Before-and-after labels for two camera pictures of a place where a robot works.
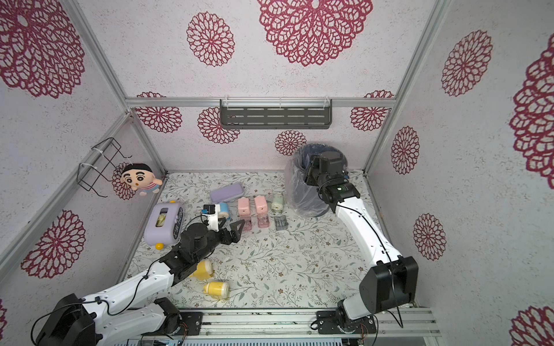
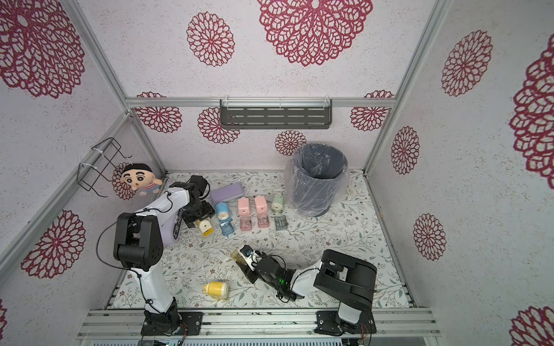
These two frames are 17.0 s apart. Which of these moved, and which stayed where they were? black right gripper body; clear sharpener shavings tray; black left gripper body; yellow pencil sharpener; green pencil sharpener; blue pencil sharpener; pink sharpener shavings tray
Moved: black right gripper body; yellow pencil sharpener; black left gripper body
Stayed: green pencil sharpener; clear sharpener shavings tray; blue pencil sharpener; pink sharpener shavings tray
